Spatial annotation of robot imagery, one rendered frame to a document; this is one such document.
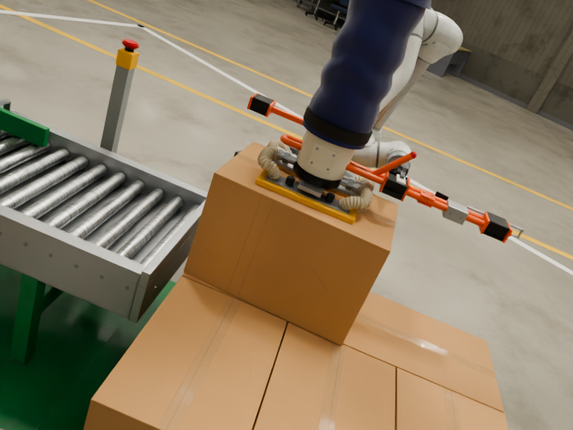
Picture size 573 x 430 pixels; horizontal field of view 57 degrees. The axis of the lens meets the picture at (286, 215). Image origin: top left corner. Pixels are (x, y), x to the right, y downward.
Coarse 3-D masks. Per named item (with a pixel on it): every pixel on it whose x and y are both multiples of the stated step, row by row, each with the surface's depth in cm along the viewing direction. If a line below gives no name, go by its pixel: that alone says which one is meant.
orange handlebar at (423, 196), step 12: (276, 108) 197; (300, 120) 196; (288, 144) 171; (300, 144) 171; (348, 168) 170; (372, 180) 170; (408, 192) 169; (420, 192) 170; (432, 204) 169; (444, 204) 169; (468, 216) 168; (480, 216) 172
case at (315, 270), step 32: (256, 160) 184; (224, 192) 166; (256, 192) 163; (224, 224) 170; (256, 224) 167; (288, 224) 164; (320, 224) 161; (352, 224) 166; (384, 224) 174; (192, 256) 178; (224, 256) 175; (256, 256) 172; (288, 256) 169; (320, 256) 166; (352, 256) 163; (384, 256) 160; (224, 288) 180; (256, 288) 176; (288, 288) 173; (320, 288) 170; (352, 288) 167; (288, 320) 178; (320, 320) 175; (352, 320) 171
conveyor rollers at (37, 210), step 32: (0, 160) 201; (0, 192) 188; (32, 192) 193; (64, 192) 198; (96, 192) 206; (128, 192) 214; (160, 192) 223; (64, 224) 185; (96, 224) 190; (128, 224) 196; (160, 224) 204; (128, 256) 180
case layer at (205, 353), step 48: (192, 288) 176; (144, 336) 150; (192, 336) 157; (240, 336) 164; (288, 336) 172; (384, 336) 191; (432, 336) 202; (144, 384) 136; (192, 384) 141; (240, 384) 147; (288, 384) 154; (336, 384) 161; (384, 384) 168; (432, 384) 177; (480, 384) 186
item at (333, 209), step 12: (264, 180) 167; (276, 180) 169; (288, 180) 168; (276, 192) 166; (288, 192) 166; (300, 192) 167; (312, 204) 165; (324, 204) 166; (336, 204) 169; (336, 216) 165; (348, 216) 165
